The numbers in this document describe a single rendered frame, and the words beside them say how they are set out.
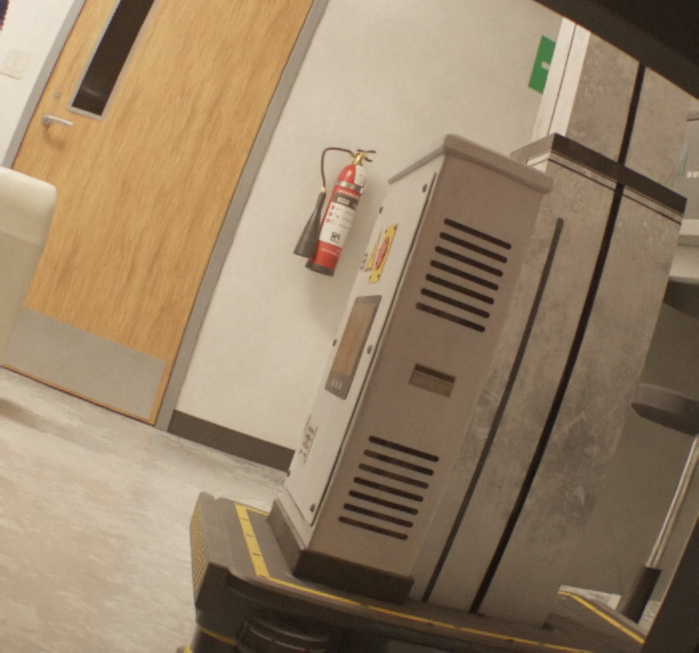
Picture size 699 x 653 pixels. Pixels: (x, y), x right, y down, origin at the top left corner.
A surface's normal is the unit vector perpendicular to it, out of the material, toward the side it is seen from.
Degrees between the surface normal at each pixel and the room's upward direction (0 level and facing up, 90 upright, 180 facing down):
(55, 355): 90
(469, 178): 90
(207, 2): 90
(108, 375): 90
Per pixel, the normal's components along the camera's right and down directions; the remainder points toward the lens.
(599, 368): 0.13, 0.00
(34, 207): 0.34, -0.03
